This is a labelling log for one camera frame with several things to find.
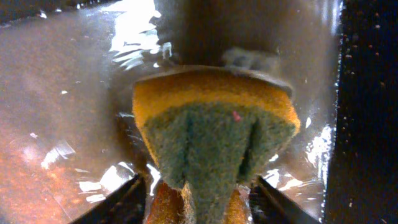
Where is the green yellow sponge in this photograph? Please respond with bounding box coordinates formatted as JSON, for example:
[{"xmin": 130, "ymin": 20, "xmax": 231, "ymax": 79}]
[{"xmin": 132, "ymin": 70, "xmax": 300, "ymax": 223}]

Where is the black water tray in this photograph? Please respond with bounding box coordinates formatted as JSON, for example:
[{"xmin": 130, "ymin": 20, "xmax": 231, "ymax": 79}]
[{"xmin": 1, "ymin": 1, "xmax": 397, "ymax": 223}]

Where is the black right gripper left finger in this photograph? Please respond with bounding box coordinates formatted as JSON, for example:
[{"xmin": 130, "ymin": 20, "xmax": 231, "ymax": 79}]
[{"xmin": 70, "ymin": 175, "xmax": 146, "ymax": 224}]

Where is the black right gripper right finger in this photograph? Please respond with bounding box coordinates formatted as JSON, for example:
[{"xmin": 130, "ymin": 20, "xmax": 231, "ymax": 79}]
[{"xmin": 249, "ymin": 175, "xmax": 320, "ymax": 224}]

